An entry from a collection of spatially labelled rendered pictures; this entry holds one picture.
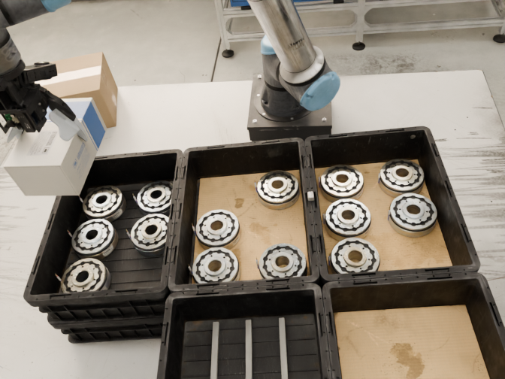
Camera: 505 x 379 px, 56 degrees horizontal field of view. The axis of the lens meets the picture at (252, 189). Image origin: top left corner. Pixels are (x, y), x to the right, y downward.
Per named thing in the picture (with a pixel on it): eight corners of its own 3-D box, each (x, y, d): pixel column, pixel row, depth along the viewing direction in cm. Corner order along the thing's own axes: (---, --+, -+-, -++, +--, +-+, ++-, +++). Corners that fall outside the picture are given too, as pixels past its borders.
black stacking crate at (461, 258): (306, 170, 125) (304, 138, 116) (421, 159, 122) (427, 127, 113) (322, 309, 99) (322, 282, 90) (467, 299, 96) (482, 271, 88)
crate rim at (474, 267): (303, 144, 117) (303, 136, 116) (427, 131, 115) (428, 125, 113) (321, 287, 92) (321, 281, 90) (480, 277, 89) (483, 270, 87)
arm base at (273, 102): (267, 82, 151) (264, 56, 143) (314, 86, 147) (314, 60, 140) (255, 114, 142) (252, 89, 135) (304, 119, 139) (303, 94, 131)
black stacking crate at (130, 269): (86, 189, 129) (69, 160, 121) (192, 180, 127) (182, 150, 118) (47, 326, 104) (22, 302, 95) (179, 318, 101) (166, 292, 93)
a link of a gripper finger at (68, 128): (79, 157, 94) (37, 130, 89) (88, 136, 98) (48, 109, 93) (88, 150, 92) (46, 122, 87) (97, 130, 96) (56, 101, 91)
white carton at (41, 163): (58, 129, 110) (40, 99, 104) (107, 128, 109) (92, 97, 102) (25, 195, 98) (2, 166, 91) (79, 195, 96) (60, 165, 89)
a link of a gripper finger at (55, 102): (65, 128, 94) (24, 102, 89) (68, 122, 95) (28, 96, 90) (77, 118, 91) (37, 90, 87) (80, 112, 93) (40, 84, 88)
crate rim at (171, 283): (185, 154, 120) (183, 147, 118) (303, 144, 117) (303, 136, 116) (169, 298, 94) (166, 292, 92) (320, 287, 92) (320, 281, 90)
